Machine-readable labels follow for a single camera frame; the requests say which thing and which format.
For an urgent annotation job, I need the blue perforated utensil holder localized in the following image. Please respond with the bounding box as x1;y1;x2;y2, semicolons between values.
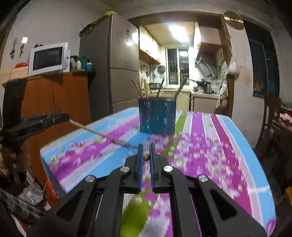
138;97;176;136

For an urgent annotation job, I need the steel range hood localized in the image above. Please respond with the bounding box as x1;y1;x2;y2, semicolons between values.
195;52;217;79

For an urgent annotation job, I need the white hanging plastic bag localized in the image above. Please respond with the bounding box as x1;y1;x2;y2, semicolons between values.
228;56;240;76

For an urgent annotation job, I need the white microwave oven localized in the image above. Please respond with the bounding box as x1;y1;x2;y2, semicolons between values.
28;42;70;77

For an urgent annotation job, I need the steel electric kettle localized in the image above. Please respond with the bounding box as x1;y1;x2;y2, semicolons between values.
204;81;212;94

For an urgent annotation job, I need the black wok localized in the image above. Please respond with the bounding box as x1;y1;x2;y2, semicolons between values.
189;79;206;87

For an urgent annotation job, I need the person's thumb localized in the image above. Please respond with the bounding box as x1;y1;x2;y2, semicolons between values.
1;140;30;177

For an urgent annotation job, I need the orange wooden cabinet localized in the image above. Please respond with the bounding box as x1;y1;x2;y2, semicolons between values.
21;71;94;181

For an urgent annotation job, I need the dark window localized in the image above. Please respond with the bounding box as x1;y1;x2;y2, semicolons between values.
243;21;280;98

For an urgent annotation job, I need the wooden dining chair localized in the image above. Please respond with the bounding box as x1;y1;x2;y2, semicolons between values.
255;95;282;159

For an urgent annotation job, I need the floral striped tablecloth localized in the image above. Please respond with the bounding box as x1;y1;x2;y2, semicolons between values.
40;107;276;236

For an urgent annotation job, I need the wooden chopstick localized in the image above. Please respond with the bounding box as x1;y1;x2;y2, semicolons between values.
137;80;144;98
156;79;165;97
173;79;188;99
143;79;149;99
131;79;144;98
143;154;150;161
69;119;138;149

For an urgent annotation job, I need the grey refrigerator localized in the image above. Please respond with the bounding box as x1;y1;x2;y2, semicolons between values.
79;13;140;121

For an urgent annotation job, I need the gold wall clock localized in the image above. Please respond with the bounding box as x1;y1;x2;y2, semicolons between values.
224;11;244;30

